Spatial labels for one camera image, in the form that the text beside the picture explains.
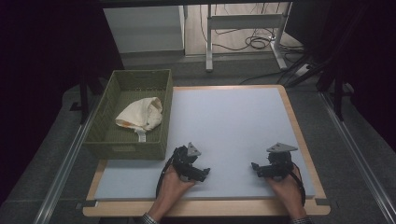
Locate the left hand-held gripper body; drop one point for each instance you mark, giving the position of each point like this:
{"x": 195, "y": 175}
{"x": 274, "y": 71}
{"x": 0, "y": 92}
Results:
{"x": 183, "y": 161}

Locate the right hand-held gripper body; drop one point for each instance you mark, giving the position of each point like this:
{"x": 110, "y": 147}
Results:
{"x": 280, "y": 163}

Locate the cream cloth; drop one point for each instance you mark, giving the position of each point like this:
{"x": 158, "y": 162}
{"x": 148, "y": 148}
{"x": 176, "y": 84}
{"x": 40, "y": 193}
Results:
{"x": 141, "y": 115}

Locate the green woven basket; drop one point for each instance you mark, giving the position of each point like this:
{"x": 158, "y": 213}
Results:
{"x": 106, "y": 137}

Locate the person's left hand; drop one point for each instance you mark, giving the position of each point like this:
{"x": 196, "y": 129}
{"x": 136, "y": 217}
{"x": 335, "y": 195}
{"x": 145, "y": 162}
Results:
{"x": 174, "y": 188}

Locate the person's right hand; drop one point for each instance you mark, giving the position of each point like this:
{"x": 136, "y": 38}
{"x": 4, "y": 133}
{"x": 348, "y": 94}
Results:
{"x": 286, "y": 188}

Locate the wooden table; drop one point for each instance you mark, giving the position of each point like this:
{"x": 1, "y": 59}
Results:
{"x": 218, "y": 208}

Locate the light blue table mat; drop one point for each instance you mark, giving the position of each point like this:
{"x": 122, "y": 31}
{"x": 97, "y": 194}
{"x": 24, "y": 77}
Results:
{"x": 230, "y": 124}

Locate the black tape strip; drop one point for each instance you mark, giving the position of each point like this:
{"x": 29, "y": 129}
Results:
{"x": 322, "y": 202}

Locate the dark stand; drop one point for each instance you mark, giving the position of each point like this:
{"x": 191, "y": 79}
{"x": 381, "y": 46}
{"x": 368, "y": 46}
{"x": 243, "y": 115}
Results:
{"x": 84, "y": 102}
{"x": 337, "y": 93}

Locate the white power strip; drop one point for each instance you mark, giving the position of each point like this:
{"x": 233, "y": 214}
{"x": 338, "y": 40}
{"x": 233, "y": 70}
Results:
{"x": 303, "y": 70}

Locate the white cabinet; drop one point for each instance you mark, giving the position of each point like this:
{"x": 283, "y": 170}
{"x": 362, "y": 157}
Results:
{"x": 143, "y": 29}

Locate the metal floor rail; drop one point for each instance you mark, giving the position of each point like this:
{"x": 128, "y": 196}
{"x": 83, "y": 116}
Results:
{"x": 62, "y": 174}
{"x": 358, "y": 155}

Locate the white desk frame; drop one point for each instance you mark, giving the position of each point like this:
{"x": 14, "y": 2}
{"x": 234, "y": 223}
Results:
{"x": 243, "y": 21}

